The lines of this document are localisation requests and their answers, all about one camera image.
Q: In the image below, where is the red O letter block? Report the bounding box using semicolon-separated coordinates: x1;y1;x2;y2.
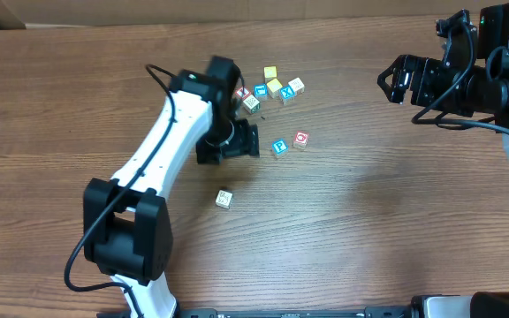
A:
292;131;309;149

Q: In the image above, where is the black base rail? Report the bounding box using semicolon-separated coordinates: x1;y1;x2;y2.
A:
174;306;418;318

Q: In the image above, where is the yellow block far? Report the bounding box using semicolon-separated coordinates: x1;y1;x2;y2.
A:
263;66;277;83

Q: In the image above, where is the red I letter block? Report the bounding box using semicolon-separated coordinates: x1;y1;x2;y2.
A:
235;87;251;100

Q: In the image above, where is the yellow block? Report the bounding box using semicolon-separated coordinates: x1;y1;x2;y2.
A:
263;66;277;83
266;79;283;99

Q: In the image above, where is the white green patterned block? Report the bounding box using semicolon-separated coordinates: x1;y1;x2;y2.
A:
242;95;261;114

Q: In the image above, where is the blue L letter block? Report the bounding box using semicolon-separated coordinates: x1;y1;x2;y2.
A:
253;84;269;101

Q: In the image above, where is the yellow block near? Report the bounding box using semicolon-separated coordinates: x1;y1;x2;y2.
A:
266;79;283;99

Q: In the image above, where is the white patterned block far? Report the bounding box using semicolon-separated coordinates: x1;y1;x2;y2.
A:
288;78;305;95

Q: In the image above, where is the cardboard box edge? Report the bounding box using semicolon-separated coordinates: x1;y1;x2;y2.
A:
0;0;508;29

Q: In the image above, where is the blue P letter block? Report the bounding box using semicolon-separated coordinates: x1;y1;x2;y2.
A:
271;139;289;158

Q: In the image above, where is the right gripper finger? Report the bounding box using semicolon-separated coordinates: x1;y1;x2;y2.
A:
377;55;407;82
377;79;403;104

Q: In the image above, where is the blue X letter block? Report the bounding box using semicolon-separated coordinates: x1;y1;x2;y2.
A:
279;86;296;105

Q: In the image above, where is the white patterned wooden block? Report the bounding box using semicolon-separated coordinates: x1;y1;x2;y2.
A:
216;190;233;209

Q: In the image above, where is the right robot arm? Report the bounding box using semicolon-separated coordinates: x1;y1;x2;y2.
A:
377;3;509;318

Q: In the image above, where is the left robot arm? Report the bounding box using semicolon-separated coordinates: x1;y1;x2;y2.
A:
64;56;260;317

